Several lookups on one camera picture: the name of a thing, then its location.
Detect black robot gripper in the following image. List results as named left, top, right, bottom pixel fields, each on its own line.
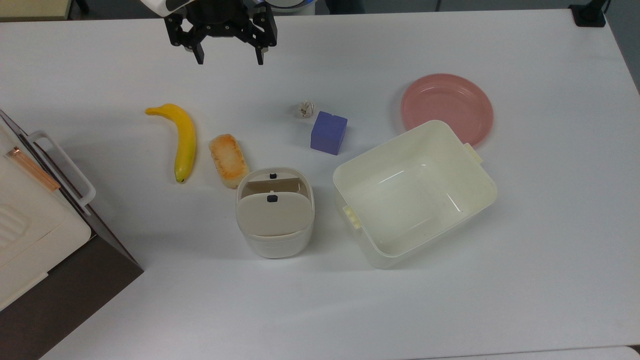
left=164, top=0, right=279, bottom=66

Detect small white swing-lid trash can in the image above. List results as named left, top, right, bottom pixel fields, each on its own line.
left=235, top=166, right=316, bottom=260

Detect yellow banana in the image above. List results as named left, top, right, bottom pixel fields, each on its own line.
left=145, top=103, right=198, bottom=184

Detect toasted bread loaf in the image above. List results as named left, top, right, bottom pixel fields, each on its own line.
left=208, top=133, right=250, bottom=190

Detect blue cube block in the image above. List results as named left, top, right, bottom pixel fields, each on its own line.
left=310, top=110, right=349, bottom=156

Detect beige cabinet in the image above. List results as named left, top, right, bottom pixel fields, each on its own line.
left=0, top=0, right=74, bottom=22

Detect pink round plate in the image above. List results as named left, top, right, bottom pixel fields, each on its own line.
left=400, top=73, right=495, bottom=148

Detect cream plastic storage bin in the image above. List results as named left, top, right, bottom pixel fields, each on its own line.
left=332, top=119, right=498, bottom=270

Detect black table clamp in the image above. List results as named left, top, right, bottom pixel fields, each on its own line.
left=568, top=0, right=612, bottom=28

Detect white oven with handle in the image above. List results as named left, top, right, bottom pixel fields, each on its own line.
left=0, top=108, right=145, bottom=360

